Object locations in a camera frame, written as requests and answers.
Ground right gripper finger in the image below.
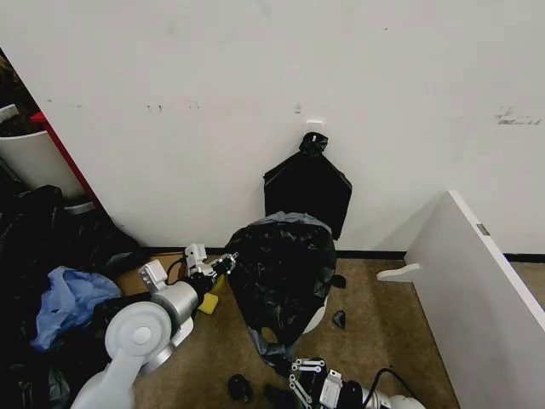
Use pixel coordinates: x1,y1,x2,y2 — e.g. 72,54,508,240
272,356,330,377
262,373,319,409

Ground black garbage bag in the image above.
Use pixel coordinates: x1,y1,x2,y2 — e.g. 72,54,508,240
224,210,338,371

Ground blue plastic bag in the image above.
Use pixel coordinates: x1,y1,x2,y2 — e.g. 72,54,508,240
30,265,124,353

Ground white cylindrical bin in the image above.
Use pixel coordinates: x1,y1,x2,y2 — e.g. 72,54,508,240
0,130,95,216

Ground yellow sponge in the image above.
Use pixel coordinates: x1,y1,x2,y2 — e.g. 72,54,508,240
196,292,221,316

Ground crumpled black plastic scrap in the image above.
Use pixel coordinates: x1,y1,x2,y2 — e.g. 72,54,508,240
227,373,257,404

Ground brown cardboard sheet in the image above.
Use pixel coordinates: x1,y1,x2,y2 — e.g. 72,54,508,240
113,254,192,299

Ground black bags hanging on hook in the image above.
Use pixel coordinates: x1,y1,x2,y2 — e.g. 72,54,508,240
262,131,354,241

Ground white curved furniture foot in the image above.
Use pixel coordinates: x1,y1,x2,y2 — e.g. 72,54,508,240
376,262,422,283

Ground white furniture panel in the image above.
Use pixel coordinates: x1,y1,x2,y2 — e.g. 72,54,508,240
403,189,545,409

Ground pile of black bags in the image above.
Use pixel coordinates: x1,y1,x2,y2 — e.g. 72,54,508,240
0,184,148,409

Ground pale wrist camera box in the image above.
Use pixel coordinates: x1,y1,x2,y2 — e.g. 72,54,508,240
318,369,343,406
183,243,215,278

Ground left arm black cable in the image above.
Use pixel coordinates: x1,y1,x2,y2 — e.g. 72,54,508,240
164,257,189,287

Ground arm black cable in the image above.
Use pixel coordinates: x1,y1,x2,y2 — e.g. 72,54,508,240
164,257,189,287
368,367,413,398

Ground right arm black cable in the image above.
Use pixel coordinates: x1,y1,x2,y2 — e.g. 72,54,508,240
368,367,413,398

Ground red frame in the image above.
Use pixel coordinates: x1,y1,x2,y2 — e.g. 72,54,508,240
30,112,107,210

